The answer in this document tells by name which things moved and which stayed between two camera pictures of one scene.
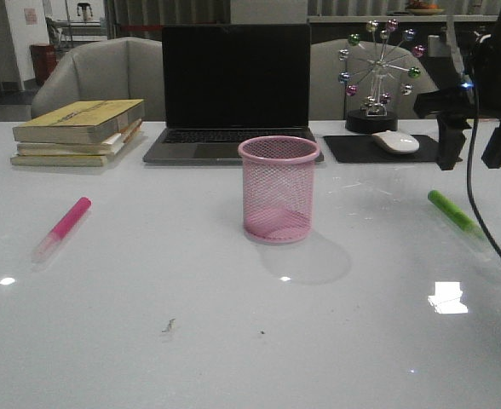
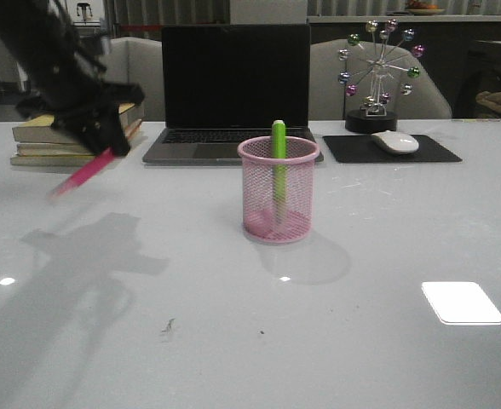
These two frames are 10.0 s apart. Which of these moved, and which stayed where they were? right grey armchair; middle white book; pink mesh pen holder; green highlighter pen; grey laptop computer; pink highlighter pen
Moved: green highlighter pen; pink highlighter pen
Stayed: grey laptop computer; right grey armchair; pink mesh pen holder; middle white book
